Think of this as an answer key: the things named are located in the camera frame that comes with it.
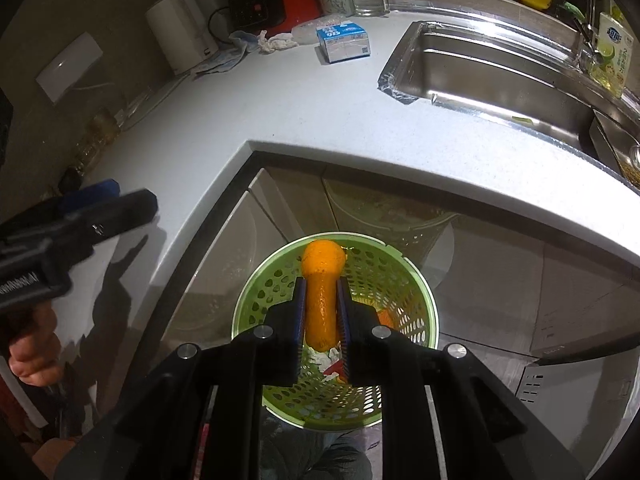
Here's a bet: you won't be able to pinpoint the green perforated basket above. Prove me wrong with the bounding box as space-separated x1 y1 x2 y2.
231 232 441 432

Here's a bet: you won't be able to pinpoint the person's grey trousers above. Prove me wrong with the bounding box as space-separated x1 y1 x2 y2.
259 419 383 480

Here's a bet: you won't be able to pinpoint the white electric kettle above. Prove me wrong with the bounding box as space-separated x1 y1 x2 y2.
145 0 222 77

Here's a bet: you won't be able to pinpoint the black power cable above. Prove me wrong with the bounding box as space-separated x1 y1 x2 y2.
206 5 237 37

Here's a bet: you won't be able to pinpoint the chrome faucet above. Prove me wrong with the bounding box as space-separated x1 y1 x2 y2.
572 0 609 62

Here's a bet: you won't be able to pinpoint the blue and white carton box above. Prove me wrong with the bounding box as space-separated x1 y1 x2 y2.
315 19 372 65

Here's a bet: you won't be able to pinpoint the small crumpled white tissue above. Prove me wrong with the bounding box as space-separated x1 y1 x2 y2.
257 30 301 54

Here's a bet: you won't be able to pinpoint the large white tissue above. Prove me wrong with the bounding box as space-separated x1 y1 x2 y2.
309 347 346 376

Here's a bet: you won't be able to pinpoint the white wall socket cover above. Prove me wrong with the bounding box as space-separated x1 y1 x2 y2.
34 31 104 106

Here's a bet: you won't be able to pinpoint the blue face mask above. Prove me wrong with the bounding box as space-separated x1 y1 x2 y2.
191 30 262 79

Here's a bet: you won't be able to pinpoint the stainless steel sink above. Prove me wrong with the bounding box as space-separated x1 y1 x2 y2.
376 19 640 163

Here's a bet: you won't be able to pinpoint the white appliance with vents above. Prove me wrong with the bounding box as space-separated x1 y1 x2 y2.
514 349 640 463

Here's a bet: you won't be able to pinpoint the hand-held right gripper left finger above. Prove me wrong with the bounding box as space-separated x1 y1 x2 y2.
54 275 309 480

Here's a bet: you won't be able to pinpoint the glossy beige cabinet door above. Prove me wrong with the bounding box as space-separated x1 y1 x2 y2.
164 167 327 342

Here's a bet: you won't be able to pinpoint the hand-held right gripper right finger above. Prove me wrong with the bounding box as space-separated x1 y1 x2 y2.
336 276 587 480

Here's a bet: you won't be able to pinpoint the clear plastic bag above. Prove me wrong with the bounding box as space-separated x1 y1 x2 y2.
292 18 327 44

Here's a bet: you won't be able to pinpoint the amber glass bottle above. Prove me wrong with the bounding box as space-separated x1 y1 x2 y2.
94 108 127 137
69 134 109 173

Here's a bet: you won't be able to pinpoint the orange peel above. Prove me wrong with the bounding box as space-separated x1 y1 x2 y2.
301 239 347 351

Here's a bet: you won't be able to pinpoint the person's left hand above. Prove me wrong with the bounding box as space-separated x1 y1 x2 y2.
7 304 64 389

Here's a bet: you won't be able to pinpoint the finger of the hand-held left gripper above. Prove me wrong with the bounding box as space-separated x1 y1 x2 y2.
64 189 159 252
56 179 122 215

